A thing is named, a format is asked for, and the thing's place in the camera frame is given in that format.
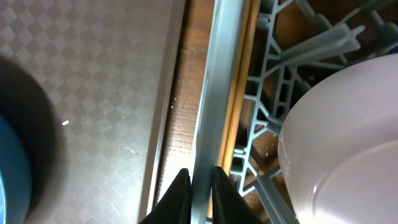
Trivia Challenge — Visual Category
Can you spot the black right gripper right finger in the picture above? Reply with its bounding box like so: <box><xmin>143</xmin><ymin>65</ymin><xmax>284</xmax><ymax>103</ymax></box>
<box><xmin>212</xmin><ymin>166</ymin><xmax>262</xmax><ymax>224</ymax></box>

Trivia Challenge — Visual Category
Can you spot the dark brown serving tray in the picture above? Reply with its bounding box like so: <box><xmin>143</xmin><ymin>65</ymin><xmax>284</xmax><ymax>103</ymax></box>
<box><xmin>1</xmin><ymin>0</ymin><xmax>175</xmax><ymax>223</ymax></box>

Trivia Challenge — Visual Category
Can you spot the dark blue plate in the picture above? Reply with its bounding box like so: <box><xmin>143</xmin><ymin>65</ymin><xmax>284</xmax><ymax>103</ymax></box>
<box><xmin>1</xmin><ymin>117</ymin><xmax>32</xmax><ymax>224</ymax></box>

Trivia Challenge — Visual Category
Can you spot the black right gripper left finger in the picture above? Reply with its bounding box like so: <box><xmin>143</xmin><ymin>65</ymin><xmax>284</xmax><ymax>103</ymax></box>
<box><xmin>140</xmin><ymin>168</ymin><xmax>192</xmax><ymax>224</ymax></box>

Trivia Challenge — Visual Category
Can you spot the grey dishwasher rack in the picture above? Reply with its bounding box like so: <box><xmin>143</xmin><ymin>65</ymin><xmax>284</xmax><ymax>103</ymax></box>
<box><xmin>191</xmin><ymin>1</ymin><xmax>397</xmax><ymax>223</ymax></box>

